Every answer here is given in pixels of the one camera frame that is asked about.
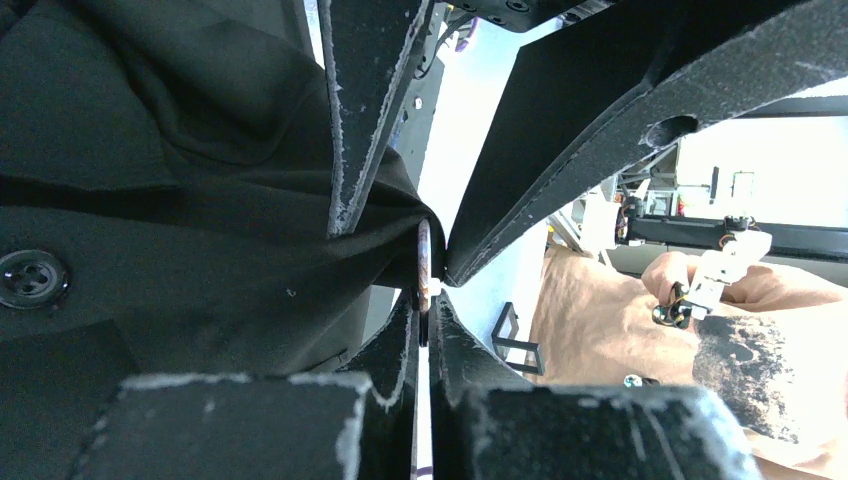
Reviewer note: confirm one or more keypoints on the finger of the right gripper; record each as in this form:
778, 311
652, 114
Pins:
587, 101
370, 50

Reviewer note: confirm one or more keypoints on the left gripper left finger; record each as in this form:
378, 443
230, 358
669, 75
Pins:
353, 423

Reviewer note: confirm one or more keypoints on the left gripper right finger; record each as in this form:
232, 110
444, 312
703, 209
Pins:
491, 423

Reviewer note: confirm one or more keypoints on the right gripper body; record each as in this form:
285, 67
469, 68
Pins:
456, 90

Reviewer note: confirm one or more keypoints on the round silver brooch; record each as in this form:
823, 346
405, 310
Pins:
429, 286

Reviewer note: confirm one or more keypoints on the black shirt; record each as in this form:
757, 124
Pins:
165, 186

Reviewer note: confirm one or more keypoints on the black brooch display box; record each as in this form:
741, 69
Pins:
521, 355

